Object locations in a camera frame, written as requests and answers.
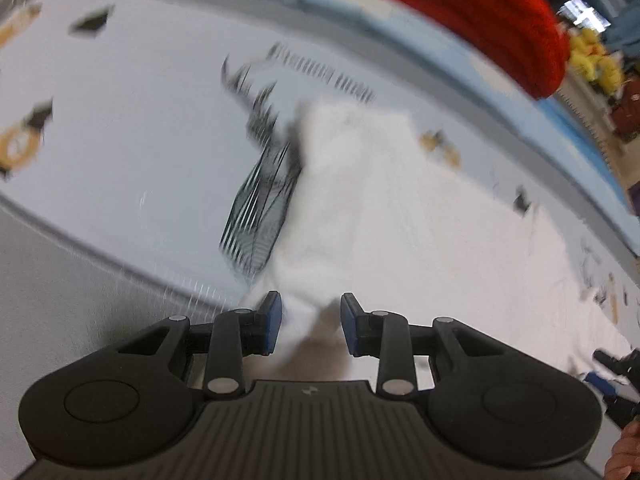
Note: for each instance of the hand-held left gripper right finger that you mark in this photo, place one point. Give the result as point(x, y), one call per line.
point(350, 326)

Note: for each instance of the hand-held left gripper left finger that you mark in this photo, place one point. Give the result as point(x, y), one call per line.
point(270, 321)

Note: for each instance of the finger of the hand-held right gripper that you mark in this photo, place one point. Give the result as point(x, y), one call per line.
point(602, 382)
point(617, 361)

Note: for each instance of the white small shirt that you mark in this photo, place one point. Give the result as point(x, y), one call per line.
point(380, 210)

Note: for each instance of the person's right hand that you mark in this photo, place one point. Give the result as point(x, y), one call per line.
point(625, 452)

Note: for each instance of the printed deer bed sheet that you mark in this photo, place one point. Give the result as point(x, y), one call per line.
point(125, 110)

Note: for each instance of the yellow plush toy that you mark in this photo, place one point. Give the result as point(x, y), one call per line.
point(595, 57)

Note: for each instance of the light blue sheet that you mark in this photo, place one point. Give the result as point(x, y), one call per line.
point(400, 25)

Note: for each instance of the red knitted blanket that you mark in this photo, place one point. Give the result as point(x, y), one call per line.
point(480, 15)

